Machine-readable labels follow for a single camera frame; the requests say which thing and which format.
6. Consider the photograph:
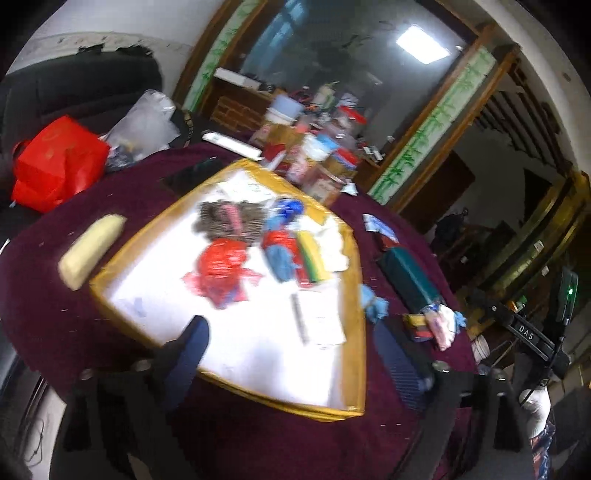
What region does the blue white paper packet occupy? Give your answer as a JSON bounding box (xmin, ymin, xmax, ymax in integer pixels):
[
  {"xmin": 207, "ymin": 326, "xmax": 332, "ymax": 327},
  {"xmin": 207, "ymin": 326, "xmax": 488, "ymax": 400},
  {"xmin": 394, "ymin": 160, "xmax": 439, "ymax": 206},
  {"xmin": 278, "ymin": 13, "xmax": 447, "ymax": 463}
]
[{"xmin": 362, "ymin": 213, "xmax": 399, "ymax": 241}]

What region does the dark hanging jacket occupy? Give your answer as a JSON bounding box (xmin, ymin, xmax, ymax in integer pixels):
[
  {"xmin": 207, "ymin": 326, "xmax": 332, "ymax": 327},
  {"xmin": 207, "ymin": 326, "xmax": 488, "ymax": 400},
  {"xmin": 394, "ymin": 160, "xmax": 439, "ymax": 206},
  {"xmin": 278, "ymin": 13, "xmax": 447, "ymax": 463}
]
[{"xmin": 435, "ymin": 208, "xmax": 472, "ymax": 246}]

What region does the pale yellow sponge bar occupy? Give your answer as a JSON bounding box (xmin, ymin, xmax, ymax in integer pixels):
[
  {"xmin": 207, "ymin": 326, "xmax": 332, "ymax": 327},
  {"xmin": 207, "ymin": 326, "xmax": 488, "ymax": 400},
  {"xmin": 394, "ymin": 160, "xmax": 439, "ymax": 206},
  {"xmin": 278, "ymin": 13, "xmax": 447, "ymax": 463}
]
[{"xmin": 58, "ymin": 213, "xmax": 129, "ymax": 291}]

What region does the clear jar red lid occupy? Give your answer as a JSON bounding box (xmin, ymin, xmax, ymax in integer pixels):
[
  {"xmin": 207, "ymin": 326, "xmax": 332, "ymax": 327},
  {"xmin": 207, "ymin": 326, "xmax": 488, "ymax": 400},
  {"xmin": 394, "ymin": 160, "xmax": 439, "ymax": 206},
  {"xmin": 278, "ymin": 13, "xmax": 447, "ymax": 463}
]
[{"xmin": 333, "ymin": 106, "xmax": 369, "ymax": 138}]

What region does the coloured sponge pack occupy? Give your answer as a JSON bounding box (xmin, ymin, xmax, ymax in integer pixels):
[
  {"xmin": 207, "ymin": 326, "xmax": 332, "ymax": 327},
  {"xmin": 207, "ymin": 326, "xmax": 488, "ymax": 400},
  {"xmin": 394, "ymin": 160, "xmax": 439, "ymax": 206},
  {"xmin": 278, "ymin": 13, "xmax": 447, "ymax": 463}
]
[
  {"xmin": 403, "ymin": 313, "xmax": 435, "ymax": 343},
  {"xmin": 294, "ymin": 230, "xmax": 334, "ymax": 286}
]

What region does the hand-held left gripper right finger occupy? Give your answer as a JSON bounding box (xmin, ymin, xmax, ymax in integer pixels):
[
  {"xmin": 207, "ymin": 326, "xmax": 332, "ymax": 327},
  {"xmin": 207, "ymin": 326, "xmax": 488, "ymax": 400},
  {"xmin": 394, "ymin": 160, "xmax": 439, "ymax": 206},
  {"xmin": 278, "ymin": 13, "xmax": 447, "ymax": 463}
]
[{"xmin": 373, "ymin": 319, "xmax": 529, "ymax": 480}]

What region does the brown furry plush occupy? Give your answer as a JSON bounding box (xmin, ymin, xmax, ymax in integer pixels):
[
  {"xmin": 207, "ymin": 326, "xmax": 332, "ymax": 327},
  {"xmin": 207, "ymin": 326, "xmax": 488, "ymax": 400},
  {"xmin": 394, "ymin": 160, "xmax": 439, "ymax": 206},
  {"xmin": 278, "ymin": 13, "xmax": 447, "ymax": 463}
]
[{"xmin": 198, "ymin": 200, "xmax": 267, "ymax": 244}]

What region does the white pink cloth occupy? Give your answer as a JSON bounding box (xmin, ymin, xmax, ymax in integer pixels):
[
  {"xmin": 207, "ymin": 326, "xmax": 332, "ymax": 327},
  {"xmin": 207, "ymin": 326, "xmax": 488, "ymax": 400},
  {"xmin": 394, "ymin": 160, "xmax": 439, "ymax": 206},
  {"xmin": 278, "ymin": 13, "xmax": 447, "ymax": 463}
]
[{"xmin": 424, "ymin": 304, "xmax": 463, "ymax": 350}]

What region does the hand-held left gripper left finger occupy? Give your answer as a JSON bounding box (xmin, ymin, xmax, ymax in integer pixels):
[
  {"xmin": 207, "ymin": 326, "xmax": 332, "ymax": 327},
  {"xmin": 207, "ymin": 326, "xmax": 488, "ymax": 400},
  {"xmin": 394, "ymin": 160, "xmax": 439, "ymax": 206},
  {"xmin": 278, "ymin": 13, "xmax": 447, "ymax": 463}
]
[{"xmin": 62, "ymin": 315, "xmax": 212, "ymax": 467}]

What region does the white paper envelope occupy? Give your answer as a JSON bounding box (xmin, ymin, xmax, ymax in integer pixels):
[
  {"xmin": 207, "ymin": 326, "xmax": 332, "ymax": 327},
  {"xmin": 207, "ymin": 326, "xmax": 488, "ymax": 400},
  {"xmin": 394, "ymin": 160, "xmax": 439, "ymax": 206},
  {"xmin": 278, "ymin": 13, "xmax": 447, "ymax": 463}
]
[{"xmin": 201, "ymin": 131, "xmax": 265, "ymax": 161}]

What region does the person's right forearm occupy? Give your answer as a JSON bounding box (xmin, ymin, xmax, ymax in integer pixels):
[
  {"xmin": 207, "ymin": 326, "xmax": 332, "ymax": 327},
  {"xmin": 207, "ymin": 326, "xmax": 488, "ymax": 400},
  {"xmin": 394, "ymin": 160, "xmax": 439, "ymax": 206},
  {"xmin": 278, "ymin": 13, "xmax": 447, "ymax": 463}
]
[{"xmin": 529, "ymin": 424, "xmax": 558, "ymax": 480}]

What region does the black sofa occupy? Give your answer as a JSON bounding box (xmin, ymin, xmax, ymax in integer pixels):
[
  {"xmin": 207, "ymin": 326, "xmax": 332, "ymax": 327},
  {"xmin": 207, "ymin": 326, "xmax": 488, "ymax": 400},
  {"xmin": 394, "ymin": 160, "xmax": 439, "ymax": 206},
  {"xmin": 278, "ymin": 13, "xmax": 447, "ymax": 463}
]
[{"xmin": 0, "ymin": 50, "xmax": 163, "ymax": 141}]

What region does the light blue towel cloth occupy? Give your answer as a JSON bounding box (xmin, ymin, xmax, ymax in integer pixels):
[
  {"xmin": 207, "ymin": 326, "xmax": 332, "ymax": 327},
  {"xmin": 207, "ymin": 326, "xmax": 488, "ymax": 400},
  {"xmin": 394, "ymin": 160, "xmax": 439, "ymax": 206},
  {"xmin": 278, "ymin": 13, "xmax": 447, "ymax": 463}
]
[
  {"xmin": 359, "ymin": 283, "xmax": 390, "ymax": 325},
  {"xmin": 264, "ymin": 231, "xmax": 297, "ymax": 283}
]

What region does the person's right hand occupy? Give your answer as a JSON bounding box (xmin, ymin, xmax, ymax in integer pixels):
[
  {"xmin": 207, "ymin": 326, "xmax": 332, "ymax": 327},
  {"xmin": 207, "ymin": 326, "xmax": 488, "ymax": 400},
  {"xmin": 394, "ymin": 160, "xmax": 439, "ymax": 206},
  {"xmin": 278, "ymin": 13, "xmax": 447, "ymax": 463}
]
[{"xmin": 518, "ymin": 388, "xmax": 553, "ymax": 439}]

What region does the blue white patterned bag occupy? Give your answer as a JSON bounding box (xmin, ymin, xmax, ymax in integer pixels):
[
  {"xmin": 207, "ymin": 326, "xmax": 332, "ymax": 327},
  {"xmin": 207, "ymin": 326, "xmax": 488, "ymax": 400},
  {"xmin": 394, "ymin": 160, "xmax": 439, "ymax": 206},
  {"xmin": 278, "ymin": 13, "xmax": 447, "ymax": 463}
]
[{"xmin": 271, "ymin": 198, "xmax": 304, "ymax": 230}]

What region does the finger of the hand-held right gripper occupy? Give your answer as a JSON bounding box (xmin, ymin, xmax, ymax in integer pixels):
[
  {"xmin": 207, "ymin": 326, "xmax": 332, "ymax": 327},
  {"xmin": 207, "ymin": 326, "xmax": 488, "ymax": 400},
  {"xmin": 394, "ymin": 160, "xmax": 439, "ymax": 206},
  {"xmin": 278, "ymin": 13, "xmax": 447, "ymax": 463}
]
[{"xmin": 465, "ymin": 288, "xmax": 517, "ymax": 328}]

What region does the bamboo painted panel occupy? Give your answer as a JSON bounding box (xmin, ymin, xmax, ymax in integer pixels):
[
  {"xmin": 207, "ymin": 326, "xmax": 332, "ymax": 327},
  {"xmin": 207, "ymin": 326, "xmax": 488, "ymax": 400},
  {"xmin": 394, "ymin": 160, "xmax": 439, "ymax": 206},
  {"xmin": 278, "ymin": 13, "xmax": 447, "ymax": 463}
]
[{"xmin": 368, "ymin": 45, "xmax": 498, "ymax": 205}]

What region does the gold rimmed white box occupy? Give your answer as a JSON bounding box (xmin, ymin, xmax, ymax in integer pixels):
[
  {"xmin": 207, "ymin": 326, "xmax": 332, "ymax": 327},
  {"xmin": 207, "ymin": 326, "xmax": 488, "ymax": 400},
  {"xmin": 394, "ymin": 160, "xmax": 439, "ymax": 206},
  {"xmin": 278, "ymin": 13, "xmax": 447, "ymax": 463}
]
[{"xmin": 89, "ymin": 158, "xmax": 369, "ymax": 422}]

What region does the ceiling light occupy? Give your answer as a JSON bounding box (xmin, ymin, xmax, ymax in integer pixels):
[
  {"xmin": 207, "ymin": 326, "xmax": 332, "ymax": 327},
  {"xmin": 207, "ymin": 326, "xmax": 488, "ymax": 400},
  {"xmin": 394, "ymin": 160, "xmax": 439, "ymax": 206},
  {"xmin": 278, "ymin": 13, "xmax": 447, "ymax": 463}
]
[{"xmin": 396, "ymin": 25, "xmax": 463, "ymax": 66}]

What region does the clear plastic bag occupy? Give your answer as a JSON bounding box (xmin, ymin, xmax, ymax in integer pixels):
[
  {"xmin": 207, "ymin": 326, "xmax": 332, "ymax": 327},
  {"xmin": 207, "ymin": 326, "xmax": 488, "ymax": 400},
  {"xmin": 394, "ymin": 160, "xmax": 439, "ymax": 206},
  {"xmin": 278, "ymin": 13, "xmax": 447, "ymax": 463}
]
[{"xmin": 99, "ymin": 89, "xmax": 182, "ymax": 155}]

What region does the red plastic bag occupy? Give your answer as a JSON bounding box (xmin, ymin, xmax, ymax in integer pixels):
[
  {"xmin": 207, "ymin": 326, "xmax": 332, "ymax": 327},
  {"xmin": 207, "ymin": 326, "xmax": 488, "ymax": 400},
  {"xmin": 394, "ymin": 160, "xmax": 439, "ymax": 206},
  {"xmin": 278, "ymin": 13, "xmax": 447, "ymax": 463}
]
[{"xmin": 10, "ymin": 114, "xmax": 110, "ymax": 214}]

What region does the dark green box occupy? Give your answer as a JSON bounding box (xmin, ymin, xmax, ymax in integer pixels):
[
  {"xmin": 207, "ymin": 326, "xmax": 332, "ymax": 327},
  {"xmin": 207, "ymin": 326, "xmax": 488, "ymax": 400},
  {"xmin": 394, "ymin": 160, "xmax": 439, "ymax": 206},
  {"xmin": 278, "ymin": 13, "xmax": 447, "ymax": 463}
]
[{"xmin": 375, "ymin": 246, "xmax": 445, "ymax": 315}]

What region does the red crumpled wrapper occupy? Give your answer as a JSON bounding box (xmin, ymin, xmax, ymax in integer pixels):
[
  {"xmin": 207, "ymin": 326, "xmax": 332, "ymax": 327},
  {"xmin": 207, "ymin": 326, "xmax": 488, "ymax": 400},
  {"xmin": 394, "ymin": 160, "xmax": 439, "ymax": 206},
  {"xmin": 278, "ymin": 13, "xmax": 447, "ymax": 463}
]
[{"xmin": 181, "ymin": 237, "xmax": 265, "ymax": 311}]

